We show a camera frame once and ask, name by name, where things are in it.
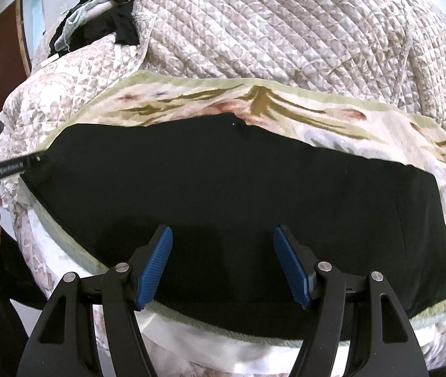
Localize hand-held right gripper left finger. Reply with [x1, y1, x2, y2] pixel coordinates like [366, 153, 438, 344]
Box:
[22, 225, 174, 377]

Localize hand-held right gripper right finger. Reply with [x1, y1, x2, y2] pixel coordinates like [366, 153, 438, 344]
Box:
[273, 224, 430, 377]

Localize black pants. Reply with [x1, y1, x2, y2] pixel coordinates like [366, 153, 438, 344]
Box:
[20, 113, 446, 341]

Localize red-brown wooden door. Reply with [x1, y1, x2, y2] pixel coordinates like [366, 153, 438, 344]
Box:
[0, 0, 32, 115]

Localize light blue cloth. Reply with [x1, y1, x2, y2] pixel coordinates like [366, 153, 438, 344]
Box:
[55, 2, 103, 48]

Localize floral fleece blanket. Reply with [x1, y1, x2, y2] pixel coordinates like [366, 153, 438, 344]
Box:
[0, 70, 446, 377]

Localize pile of dark clothes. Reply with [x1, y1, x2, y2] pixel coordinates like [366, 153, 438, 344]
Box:
[47, 0, 142, 58]

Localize quilted patterned blanket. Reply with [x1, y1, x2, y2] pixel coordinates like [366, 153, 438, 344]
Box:
[0, 0, 446, 323]

